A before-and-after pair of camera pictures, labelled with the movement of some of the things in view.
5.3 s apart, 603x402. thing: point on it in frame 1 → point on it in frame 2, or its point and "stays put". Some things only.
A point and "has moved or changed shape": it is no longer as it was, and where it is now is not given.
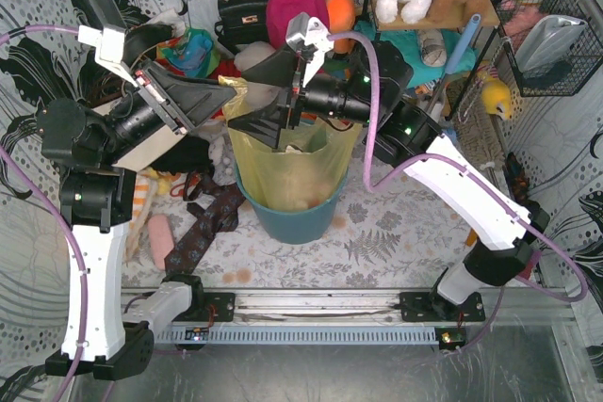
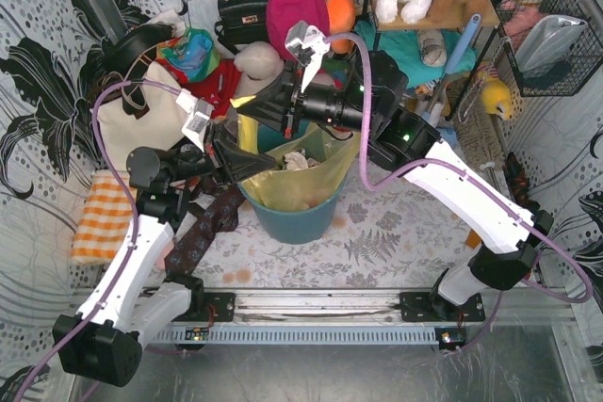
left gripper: (160, 101) → (213, 151)
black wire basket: (553, 33) stays put
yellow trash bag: (307, 167) has moved or changed shape
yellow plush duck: (497, 98) stays put
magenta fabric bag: (285, 2) stays put
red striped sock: (472, 237) stays put
